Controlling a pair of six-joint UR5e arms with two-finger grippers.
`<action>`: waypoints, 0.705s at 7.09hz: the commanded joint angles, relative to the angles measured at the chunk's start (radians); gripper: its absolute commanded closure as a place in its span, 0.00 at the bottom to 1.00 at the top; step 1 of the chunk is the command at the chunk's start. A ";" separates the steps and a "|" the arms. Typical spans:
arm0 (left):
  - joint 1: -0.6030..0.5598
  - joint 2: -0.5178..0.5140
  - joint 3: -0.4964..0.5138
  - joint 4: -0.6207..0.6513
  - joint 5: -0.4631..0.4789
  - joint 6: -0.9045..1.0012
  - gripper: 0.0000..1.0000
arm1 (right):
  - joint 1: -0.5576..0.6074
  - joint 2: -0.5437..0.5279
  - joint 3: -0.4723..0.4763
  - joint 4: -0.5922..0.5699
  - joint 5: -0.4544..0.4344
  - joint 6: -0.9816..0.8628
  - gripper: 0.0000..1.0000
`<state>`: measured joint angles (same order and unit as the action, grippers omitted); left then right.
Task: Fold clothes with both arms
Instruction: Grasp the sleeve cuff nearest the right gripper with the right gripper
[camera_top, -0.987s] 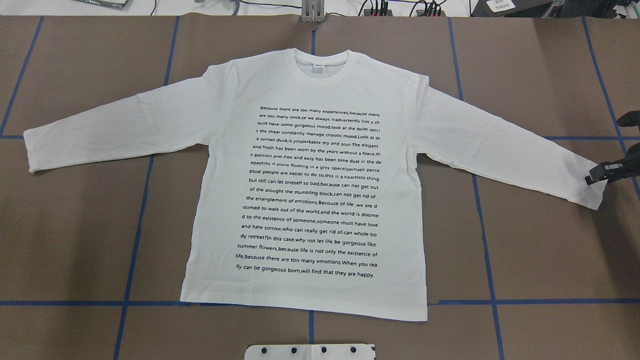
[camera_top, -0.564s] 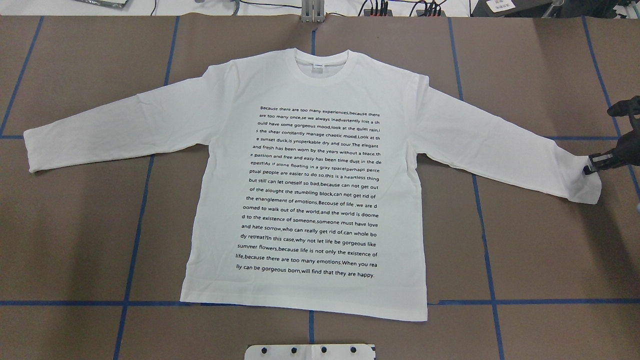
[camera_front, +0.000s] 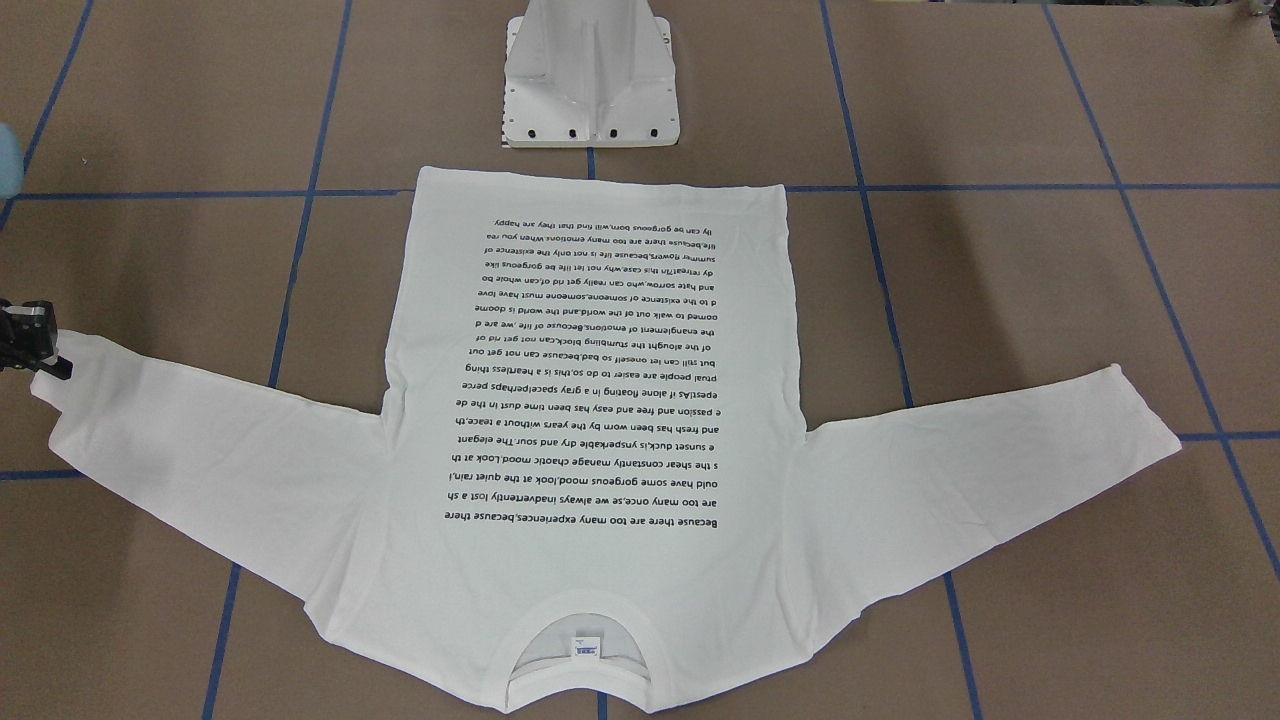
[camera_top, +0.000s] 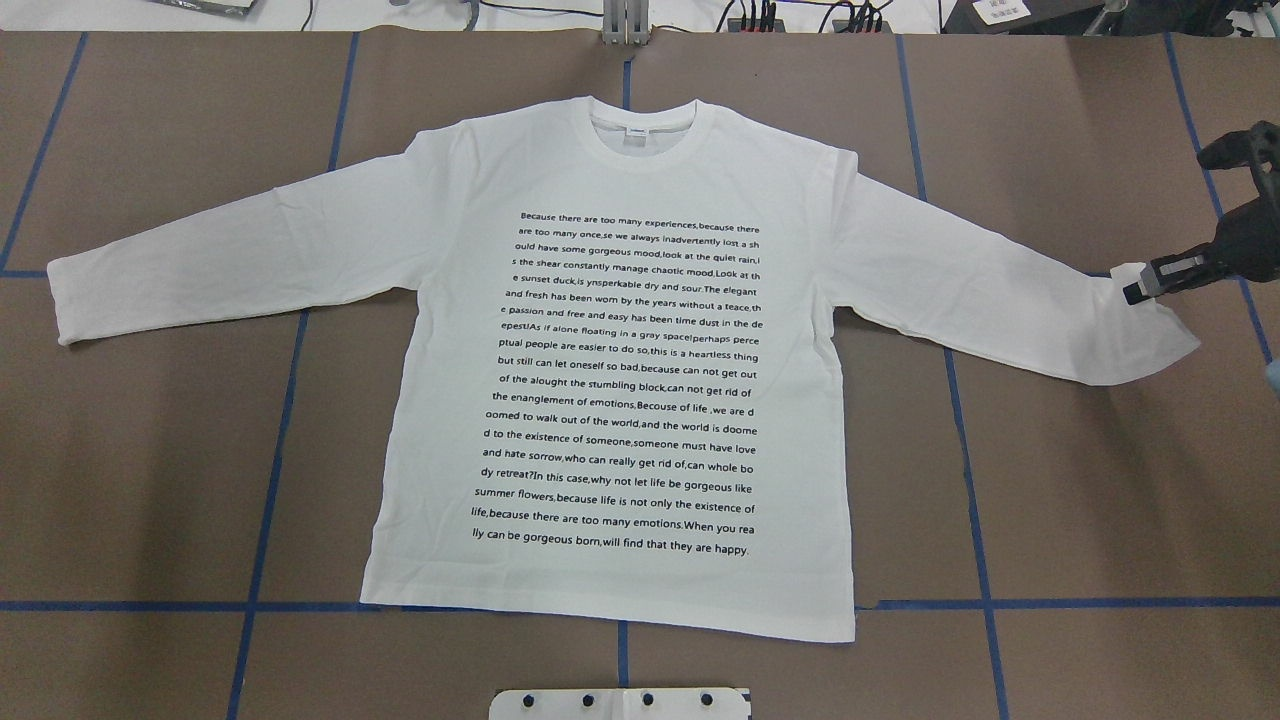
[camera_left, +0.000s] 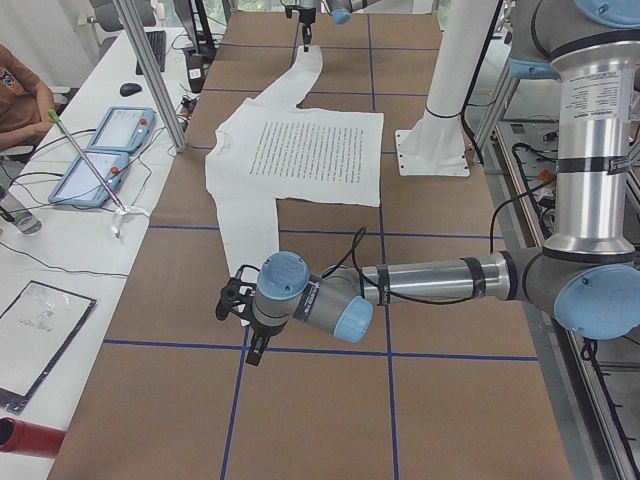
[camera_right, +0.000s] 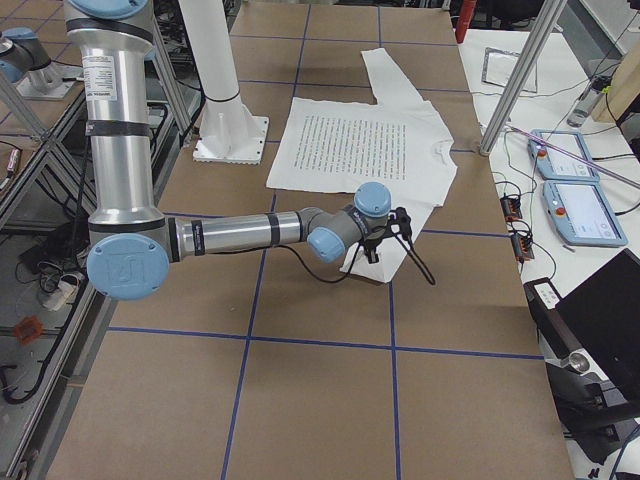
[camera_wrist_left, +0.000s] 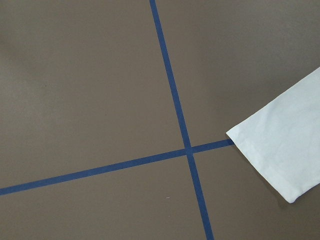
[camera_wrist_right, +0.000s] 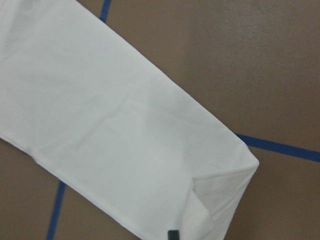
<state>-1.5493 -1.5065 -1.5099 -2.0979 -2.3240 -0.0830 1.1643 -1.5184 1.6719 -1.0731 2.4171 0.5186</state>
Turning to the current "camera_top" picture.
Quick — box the white long-sleeve printed shirt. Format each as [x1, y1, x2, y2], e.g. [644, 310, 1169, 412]
[47, 97, 1199, 643]

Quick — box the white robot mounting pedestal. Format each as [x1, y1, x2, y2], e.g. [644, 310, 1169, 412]
[488, 687, 753, 719]

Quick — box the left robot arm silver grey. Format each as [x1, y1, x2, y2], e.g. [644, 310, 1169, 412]
[1123, 120, 1279, 305]

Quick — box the aluminium frame post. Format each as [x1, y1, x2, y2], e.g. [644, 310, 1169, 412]
[602, 0, 652, 46]

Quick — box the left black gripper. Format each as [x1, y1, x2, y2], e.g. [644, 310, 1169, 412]
[1123, 205, 1267, 305]

